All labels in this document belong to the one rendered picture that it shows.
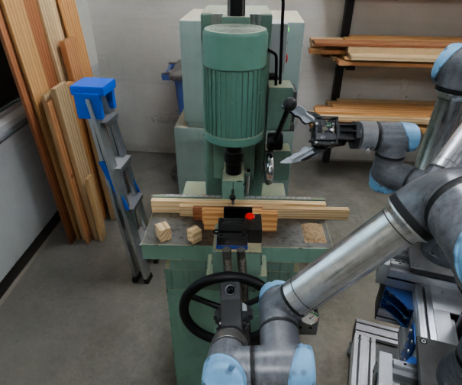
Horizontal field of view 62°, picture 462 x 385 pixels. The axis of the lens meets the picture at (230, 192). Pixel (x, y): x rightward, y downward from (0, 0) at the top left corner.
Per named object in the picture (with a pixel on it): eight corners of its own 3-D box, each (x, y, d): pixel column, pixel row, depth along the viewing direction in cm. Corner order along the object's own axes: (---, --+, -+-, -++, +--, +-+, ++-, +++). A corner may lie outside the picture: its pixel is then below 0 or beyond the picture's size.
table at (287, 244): (134, 280, 115) (132, 265, 112) (154, 220, 141) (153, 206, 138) (339, 285, 114) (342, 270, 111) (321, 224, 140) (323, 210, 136)
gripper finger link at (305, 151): (282, 158, 97) (311, 138, 97) (279, 162, 103) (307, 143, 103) (289, 169, 97) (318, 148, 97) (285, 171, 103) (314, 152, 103)
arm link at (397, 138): (417, 160, 100) (426, 128, 95) (374, 158, 100) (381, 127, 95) (405, 147, 106) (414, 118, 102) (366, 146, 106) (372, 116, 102)
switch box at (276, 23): (267, 72, 134) (269, 23, 126) (266, 66, 143) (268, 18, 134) (285, 73, 134) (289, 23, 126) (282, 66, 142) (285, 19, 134)
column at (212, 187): (205, 209, 154) (198, 12, 116) (208, 182, 173) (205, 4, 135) (260, 211, 154) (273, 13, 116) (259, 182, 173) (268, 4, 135)
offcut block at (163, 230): (172, 238, 122) (170, 228, 120) (160, 242, 121) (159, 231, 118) (166, 231, 125) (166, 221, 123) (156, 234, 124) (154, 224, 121)
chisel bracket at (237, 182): (221, 203, 125) (221, 180, 120) (224, 181, 137) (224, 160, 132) (244, 203, 124) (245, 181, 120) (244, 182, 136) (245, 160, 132)
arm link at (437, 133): (426, 226, 125) (494, 48, 99) (385, 205, 135) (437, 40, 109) (443, 216, 131) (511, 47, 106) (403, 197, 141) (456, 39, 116)
